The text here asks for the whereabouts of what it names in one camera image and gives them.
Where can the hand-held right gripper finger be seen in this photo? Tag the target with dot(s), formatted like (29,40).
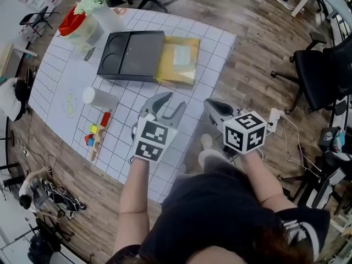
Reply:
(222,107)
(210,110)

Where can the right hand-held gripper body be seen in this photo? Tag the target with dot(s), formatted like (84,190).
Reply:
(243,132)

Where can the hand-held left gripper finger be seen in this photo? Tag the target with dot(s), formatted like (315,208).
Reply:
(159,100)
(177,114)

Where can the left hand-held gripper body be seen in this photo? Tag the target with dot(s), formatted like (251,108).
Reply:
(154,139)

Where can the small yellow package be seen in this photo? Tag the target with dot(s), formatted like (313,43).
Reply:
(178,62)

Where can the black tray container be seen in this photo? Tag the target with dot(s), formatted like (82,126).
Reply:
(137,55)

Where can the person's right forearm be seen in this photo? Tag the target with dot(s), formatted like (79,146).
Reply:
(264,175)

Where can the person's left forearm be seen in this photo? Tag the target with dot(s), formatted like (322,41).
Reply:
(134,199)

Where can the person's white shoe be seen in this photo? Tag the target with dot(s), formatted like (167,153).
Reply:
(211,158)
(206,140)

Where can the white power strip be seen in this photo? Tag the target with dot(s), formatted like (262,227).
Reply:
(275,120)

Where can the red rectangular block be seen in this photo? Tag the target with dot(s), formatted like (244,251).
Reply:
(105,119)

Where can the wooden block board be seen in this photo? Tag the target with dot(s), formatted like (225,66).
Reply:
(97,144)

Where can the white cylinder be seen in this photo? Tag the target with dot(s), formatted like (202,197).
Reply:
(100,98)

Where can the yellow cube block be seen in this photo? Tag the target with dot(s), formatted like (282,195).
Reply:
(94,129)

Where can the blue block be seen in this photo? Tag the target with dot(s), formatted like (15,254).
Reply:
(91,142)

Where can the red triangle block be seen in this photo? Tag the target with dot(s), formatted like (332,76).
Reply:
(88,139)

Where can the white grid table mat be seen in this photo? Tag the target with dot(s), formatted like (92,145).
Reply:
(82,73)

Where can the black label sticker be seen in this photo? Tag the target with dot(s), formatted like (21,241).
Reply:
(89,54)

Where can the person's black shirt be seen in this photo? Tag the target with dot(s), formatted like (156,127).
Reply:
(220,216)

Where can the black bag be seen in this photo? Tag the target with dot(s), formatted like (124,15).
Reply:
(331,139)

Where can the black mesh office chair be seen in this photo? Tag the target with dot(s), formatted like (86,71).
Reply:
(321,76)

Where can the white vase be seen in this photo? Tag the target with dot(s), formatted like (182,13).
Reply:
(108,18)

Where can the clear plastic tub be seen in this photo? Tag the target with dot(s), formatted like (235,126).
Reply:
(88,30)

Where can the red bag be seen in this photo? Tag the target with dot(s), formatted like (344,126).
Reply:
(70,23)

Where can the black folding chair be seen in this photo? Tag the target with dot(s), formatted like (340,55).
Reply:
(38,19)

